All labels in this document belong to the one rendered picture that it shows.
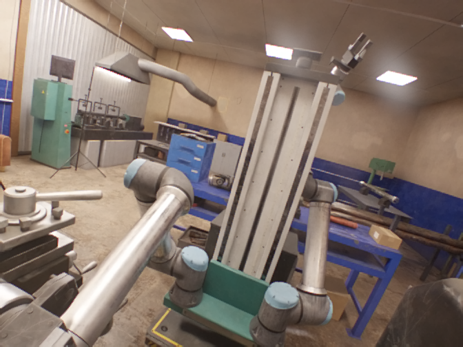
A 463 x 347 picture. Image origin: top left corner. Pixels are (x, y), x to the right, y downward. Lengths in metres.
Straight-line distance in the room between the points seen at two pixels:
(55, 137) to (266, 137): 4.11
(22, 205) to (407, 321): 0.72
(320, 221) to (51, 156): 4.51
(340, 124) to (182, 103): 4.94
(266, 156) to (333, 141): 6.20
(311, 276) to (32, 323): 1.12
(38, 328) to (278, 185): 1.05
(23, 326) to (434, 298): 0.48
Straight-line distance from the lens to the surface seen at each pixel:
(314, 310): 1.28
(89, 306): 0.50
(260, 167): 1.18
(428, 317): 0.40
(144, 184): 0.77
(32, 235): 0.60
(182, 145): 2.18
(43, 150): 5.06
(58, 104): 4.72
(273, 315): 1.20
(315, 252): 1.26
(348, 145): 7.43
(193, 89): 5.88
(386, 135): 7.77
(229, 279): 1.34
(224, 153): 6.86
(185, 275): 1.23
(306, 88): 1.19
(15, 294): 0.42
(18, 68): 5.30
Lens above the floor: 1.43
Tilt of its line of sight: 13 degrees down
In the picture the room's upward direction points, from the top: 15 degrees clockwise
